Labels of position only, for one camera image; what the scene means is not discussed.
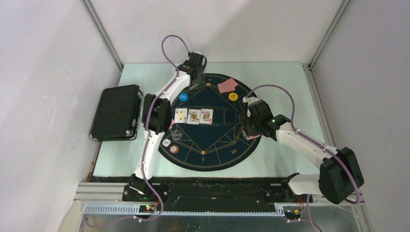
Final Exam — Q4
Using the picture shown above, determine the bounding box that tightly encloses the red playing card deck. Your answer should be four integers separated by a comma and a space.
246, 134, 261, 140

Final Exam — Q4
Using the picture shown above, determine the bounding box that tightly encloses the blue small blind button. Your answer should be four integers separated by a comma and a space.
178, 93, 189, 102

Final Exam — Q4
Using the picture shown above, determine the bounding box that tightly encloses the yellow big blind button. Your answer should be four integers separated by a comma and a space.
228, 92, 238, 102

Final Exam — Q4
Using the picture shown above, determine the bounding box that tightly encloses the face-up playing card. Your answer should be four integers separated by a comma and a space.
200, 109, 213, 125
187, 109, 201, 125
174, 108, 188, 123

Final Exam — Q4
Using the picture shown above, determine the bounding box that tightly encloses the white poker chip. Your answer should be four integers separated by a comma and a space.
161, 139, 171, 147

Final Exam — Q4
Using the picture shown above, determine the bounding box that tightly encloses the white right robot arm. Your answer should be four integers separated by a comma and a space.
239, 97, 364, 204

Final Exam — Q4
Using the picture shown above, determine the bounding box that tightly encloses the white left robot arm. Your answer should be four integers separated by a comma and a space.
129, 52, 207, 201

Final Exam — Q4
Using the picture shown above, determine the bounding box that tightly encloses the round dark poker mat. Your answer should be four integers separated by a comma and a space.
158, 73, 261, 172

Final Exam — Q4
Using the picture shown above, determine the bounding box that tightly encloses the clear round button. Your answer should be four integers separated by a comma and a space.
171, 130, 183, 141

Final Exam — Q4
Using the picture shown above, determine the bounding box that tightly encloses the black carrying case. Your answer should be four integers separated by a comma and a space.
90, 84, 142, 142

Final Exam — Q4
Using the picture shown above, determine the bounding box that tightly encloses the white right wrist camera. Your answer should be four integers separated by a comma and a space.
242, 97, 259, 117

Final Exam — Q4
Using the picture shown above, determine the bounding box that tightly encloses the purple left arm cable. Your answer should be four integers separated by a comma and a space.
76, 35, 193, 229

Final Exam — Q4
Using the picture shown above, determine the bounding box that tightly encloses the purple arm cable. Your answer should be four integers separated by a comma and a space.
76, 35, 193, 229
245, 84, 362, 232

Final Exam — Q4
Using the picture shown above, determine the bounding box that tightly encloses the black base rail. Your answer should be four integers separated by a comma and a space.
87, 176, 313, 214

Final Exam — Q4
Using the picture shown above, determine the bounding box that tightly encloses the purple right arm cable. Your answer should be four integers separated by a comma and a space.
245, 84, 362, 232

